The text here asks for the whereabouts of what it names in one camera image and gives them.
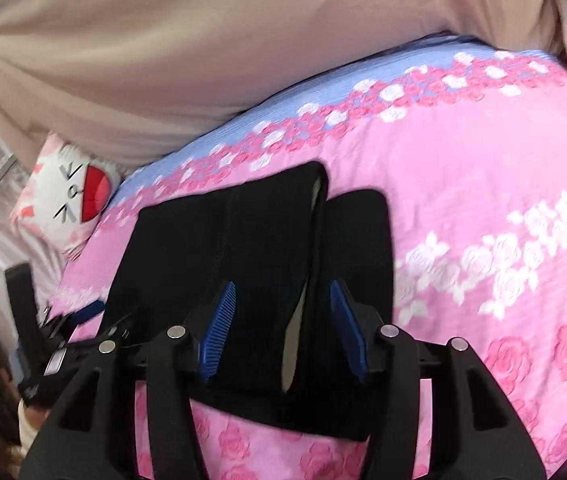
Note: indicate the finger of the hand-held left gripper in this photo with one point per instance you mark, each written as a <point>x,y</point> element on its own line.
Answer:
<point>88,311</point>
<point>113,330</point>

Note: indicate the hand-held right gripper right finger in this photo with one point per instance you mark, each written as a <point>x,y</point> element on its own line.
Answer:
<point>351,330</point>

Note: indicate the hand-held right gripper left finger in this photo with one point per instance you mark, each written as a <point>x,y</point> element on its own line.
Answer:
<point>216,330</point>

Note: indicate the black pants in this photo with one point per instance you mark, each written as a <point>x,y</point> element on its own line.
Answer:
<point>243,240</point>

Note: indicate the person's left forearm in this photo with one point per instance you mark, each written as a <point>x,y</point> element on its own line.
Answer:
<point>28,425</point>

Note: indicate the white cartoon face pillow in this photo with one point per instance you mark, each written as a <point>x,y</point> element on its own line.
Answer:
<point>70,195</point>

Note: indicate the pink rose bed sheet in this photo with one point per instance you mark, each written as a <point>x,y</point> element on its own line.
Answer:
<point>463,170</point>

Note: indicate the beige cloth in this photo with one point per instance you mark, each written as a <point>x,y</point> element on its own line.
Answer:
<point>213,45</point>

